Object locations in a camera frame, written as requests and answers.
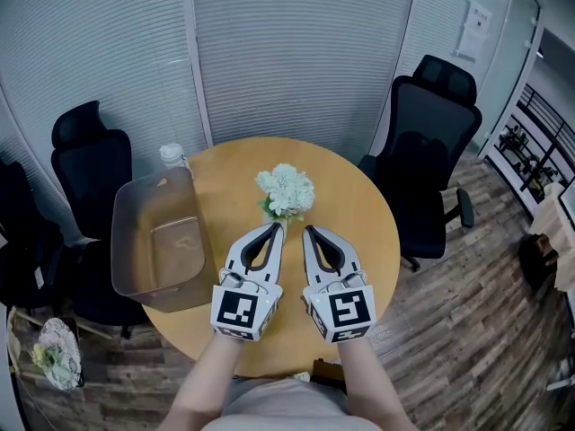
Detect white water bottle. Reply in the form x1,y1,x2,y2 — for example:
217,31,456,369
158,143,195,180

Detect white flowers bouquet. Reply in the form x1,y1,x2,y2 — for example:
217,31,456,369
253,163,317,226

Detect white paper wall notice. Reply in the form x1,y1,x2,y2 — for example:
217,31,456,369
452,0,493,61

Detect black bag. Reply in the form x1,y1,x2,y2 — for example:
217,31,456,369
517,233,561,292

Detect black metal shelf rack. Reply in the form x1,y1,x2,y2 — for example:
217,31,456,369
495,83,575,207

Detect black mesh office chair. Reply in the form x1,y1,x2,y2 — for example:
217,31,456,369
357,54,484,273
49,100,150,339
0,158,68,312

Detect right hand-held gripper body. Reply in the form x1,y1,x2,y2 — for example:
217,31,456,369
301,268,378,346

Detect person's beige shirt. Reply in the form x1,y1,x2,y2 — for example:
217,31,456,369
209,376,361,431

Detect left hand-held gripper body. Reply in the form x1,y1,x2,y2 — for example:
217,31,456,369
210,267,285,343

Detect person's right forearm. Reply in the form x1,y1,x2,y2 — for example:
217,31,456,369
336,330,421,431

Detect brown basket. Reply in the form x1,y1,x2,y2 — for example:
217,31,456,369
110,165,220,314

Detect person's left forearm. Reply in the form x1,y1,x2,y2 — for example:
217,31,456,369
156,330,247,431

